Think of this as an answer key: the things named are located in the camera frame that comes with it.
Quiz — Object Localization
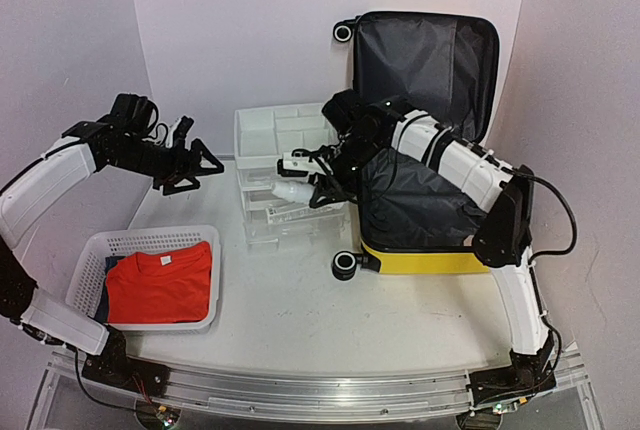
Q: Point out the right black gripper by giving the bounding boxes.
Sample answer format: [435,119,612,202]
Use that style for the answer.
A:
[306,131,383,206]

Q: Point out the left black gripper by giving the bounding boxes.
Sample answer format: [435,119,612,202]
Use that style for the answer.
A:
[109,136,224,195]

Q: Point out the white GINBI bottle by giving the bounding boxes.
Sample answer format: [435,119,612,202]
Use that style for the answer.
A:
[271,181,315,205]

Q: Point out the white plastic drawer organizer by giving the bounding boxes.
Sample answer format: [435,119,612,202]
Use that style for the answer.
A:
[234,103,348,250]

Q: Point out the yellow Pikachu hard-shell suitcase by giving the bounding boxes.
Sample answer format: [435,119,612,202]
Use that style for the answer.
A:
[333,11,500,275]

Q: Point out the orange garment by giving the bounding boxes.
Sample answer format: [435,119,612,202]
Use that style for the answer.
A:
[105,242,213,325]

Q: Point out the blue garment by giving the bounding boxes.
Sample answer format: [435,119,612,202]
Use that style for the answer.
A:
[97,255,124,321]

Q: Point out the white perforated plastic basket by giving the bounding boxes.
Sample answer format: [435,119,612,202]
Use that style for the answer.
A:
[66,225,221,334]

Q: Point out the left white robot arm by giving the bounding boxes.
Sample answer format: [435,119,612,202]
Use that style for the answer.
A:
[1,93,224,397]

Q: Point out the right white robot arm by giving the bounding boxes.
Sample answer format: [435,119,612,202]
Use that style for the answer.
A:
[308,90,577,409]

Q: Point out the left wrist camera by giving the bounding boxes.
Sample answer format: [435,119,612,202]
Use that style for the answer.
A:
[165,116,194,149]

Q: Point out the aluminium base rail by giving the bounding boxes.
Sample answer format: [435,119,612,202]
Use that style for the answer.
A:
[26,345,603,429]

